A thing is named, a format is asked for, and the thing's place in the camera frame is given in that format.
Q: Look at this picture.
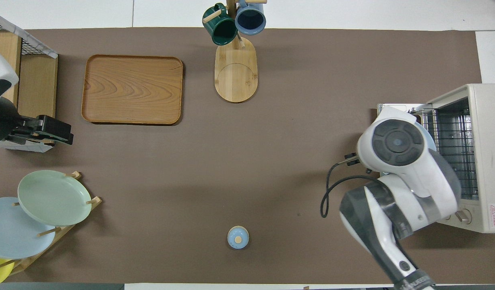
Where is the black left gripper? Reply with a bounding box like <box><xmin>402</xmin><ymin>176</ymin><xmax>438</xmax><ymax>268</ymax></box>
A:
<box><xmin>8</xmin><ymin>116</ymin><xmax>75</xmax><ymax>145</ymax></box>

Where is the beige toaster oven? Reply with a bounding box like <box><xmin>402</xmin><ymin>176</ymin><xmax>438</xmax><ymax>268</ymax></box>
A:
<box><xmin>377</xmin><ymin>83</ymin><xmax>495</xmax><ymax>234</ymax></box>

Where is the pale green plate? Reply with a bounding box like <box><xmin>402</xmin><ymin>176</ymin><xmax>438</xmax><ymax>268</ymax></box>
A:
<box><xmin>17</xmin><ymin>170</ymin><xmax>92</xmax><ymax>226</ymax></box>

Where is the rectangular wooden tray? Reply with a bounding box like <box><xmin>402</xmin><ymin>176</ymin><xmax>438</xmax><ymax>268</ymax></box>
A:
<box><xmin>81</xmin><ymin>54</ymin><xmax>184</xmax><ymax>125</ymax></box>

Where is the wooden dish rack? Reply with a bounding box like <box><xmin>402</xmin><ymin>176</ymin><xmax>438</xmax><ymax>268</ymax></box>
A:
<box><xmin>0</xmin><ymin>171</ymin><xmax>103</xmax><ymax>276</ymax></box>

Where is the marble pattern cloth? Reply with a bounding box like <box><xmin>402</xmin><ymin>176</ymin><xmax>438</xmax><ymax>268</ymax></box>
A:
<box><xmin>0</xmin><ymin>10</ymin><xmax>58</xmax><ymax>59</ymax></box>

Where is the light blue racked plate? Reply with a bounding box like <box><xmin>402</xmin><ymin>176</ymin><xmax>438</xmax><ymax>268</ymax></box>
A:
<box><xmin>0</xmin><ymin>197</ymin><xmax>56</xmax><ymax>259</ymax></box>

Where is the brown table mat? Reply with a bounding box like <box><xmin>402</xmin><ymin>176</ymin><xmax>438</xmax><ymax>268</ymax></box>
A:
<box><xmin>0</xmin><ymin>27</ymin><xmax>495</xmax><ymax>284</ymax></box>

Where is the wooden mug tree stand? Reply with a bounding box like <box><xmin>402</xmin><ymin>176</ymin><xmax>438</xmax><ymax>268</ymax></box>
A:
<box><xmin>202</xmin><ymin>0</ymin><xmax>268</xmax><ymax>103</ymax></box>

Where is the dark green mug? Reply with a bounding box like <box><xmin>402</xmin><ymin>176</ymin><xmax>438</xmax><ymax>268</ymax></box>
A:
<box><xmin>202</xmin><ymin>3</ymin><xmax>238</xmax><ymax>46</ymax></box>

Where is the blue mug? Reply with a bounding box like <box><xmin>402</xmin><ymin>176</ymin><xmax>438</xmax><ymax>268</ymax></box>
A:
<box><xmin>234</xmin><ymin>0</ymin><xmax>267</xmax><ymax>35</ymax></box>

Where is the wooden wire shelf basket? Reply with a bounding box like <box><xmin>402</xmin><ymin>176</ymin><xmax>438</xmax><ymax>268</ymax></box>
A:
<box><xmin>0</xmin><ymin>10</ymin><xmax>58</xmax><ymax>153</ymax></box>

